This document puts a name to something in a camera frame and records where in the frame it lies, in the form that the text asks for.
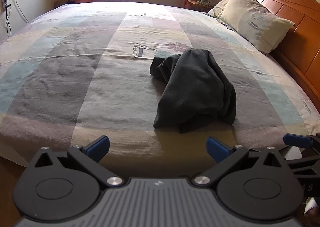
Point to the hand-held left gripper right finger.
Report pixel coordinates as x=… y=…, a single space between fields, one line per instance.
x=217 y=148

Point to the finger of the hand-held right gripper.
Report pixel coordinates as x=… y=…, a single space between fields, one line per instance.
x=296 y=139
x=307 y=164

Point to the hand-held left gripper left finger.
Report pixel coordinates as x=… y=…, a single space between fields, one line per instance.
x=98 y=145

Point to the dark grey pants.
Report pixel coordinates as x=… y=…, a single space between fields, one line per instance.
x=197 y=87

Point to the person's right hand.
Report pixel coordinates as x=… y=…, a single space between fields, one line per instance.
x=311 y=208

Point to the white paper roll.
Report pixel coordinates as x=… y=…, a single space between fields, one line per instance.
x=293 y=154

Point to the bed with patchwork sheet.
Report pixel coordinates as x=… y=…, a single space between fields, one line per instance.
x=75 y=72

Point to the wooden headboard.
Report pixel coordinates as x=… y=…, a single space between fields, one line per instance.
x=297 y=17

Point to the large beige printed pillow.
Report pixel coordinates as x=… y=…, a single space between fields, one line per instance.
x=255 y=19

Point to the small floral pillow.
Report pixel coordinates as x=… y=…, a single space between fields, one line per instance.
x=220 y=7

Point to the wooden nightstand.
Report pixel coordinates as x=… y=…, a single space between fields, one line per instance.
x=197 y=6

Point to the grey bundle on nightstand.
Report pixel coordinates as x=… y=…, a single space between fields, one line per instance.
x=205 y=1

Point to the wall power strip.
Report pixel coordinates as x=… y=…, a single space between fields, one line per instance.
x=3 y=3

